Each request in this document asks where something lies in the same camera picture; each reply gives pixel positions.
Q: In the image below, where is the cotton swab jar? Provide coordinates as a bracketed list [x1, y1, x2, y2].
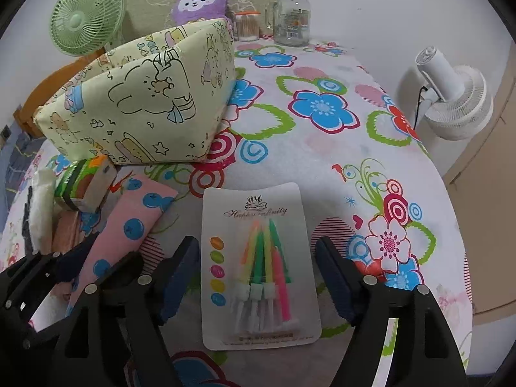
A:
[233, 9, 262, 42]

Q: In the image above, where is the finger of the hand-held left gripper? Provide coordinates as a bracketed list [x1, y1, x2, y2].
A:
[86, 251, 144, 291]
[8, 232, 101, 303]

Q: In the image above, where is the pink tissue packet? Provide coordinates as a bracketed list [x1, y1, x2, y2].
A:
[50, 207, 87, 256]

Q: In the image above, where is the grey plaid pillow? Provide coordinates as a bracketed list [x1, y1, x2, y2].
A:
[0, 135, 47, 194]

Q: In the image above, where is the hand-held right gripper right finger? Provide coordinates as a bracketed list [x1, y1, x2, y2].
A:
[314, 236, 470, 387]

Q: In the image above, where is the pink blueberry print package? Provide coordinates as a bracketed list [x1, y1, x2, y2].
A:
[64, 174, 179, 319]

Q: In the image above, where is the white standing fan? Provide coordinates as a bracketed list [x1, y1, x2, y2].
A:
[397, 46, 494, 162]

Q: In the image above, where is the birthday candle pack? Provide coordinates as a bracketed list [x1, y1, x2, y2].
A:
[201, 183, 322, 351]

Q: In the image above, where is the green tissue packet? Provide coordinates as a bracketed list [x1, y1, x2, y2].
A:
[54, 155, 118, 213]

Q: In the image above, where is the beige wooden cabinet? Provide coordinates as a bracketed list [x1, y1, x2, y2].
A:
[441, 44, 516, 325]

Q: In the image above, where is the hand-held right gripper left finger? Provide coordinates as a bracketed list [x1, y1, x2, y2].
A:
[52, 236, 201, 387]

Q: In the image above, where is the purple plush toy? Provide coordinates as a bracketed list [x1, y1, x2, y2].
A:
[171, 0, 234, 27]

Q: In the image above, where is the white cloth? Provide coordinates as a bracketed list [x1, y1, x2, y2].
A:
[29, 168, 57, 251]

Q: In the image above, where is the green desk fan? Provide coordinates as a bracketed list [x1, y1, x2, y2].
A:
[49, 0, 129, 59]

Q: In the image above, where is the glass jar with green lid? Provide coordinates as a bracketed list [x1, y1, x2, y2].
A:
[264, 0, 311, 48]

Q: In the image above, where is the yellow printed fabric box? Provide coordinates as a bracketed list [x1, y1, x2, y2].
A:
[33, 18, 236, 166]

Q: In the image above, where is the black fan cable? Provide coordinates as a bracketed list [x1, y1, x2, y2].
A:
[415, 84, 429, 125]

